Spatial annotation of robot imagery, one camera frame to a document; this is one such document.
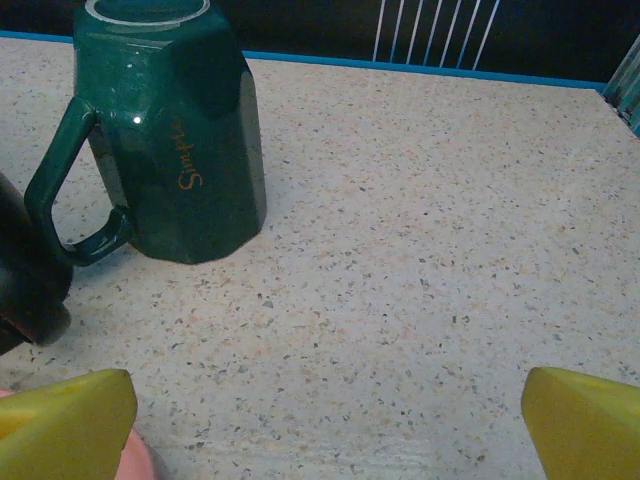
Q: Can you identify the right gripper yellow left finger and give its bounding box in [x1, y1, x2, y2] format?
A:
[0, 368, 139, 480]

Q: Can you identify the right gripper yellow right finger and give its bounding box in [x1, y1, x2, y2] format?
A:
[521, 366, 640, 480]

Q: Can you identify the black mug white inside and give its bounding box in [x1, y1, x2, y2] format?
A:
[0, 169, 75, 357]

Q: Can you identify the pink rectangular mat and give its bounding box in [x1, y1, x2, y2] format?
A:
[0, 385, 169, 480]

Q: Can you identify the dark green faceted mug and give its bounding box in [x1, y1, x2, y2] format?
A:
[23, 0, 267, 267]

